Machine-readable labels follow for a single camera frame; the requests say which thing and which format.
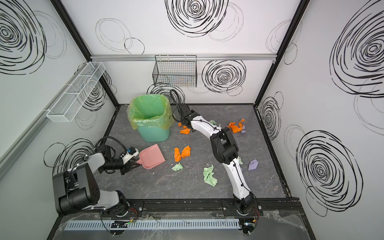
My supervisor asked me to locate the pink plastic dustpan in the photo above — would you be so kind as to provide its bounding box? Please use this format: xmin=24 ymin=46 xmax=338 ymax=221
xmin=136 ymin=144 xmax=166 ymax=169

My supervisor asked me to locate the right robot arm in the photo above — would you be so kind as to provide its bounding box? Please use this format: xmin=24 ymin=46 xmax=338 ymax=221
xmin=170 ymin=90 xmax=260 ymax=218

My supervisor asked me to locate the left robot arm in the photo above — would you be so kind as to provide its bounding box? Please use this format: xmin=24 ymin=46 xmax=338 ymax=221
xmin=51 ymin=136 xmax=140 ymax=218

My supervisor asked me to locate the orange paper scrap near bin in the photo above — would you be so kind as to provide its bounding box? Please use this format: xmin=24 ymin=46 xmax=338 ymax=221
xmin=178 ymin=123 xmax=191 ymax=135

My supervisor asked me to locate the green orange scrap middle back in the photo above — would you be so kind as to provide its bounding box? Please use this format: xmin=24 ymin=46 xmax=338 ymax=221
xmin=209 ymin=120 xmax=221 ymax=128

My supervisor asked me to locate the yellow-green bin liner bag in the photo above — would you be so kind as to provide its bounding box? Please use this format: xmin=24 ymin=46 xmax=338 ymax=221
xmin=127 ymin=95 xmax=175 ymax=130

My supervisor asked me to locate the orange paper scrap centre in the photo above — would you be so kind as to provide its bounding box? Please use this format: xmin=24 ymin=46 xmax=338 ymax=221
xmin=174 ymin=146 xmax=191 ymax=162

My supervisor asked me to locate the green trash bin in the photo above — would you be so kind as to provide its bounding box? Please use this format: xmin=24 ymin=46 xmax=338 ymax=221
xmin=137 ymin=127 xmax=171 ymax=142

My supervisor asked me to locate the orange paper scrap far right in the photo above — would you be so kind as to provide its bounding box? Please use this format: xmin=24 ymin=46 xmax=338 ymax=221
xmin=228 ymin=119 xmax=246 ymax=134

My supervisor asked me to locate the small green scrap centre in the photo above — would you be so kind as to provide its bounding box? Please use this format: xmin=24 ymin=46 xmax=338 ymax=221
xmin=172 ymin=163 xmax=184 ymax=172

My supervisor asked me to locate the green paper scrap front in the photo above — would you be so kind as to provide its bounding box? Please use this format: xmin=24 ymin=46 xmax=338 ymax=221
xmin=203 ymin=165 xmax=218 ymax=187

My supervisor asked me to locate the purple paper scrap right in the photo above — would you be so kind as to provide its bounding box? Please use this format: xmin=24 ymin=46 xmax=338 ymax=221
xmin=248 ymin=160 xmax=259 ymax=171

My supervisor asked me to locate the black wire basket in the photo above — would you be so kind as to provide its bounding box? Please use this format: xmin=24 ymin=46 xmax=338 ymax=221
xmin=152 ymin=55 xmax=198 ymax=88

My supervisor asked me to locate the grey slotted cable duct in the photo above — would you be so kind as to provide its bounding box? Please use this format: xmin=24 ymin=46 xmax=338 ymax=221
xmin=64 ymin=219 xmax=241 ymax=232

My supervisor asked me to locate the white mesh wall shelf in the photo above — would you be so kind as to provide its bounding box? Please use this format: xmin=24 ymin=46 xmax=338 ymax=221
xmin=46 ymin=62 xmax=106 ymax=123

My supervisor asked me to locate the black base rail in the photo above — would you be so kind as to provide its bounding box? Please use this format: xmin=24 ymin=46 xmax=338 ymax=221
xmin=61 ymin=197 xmax=304 ymax=214

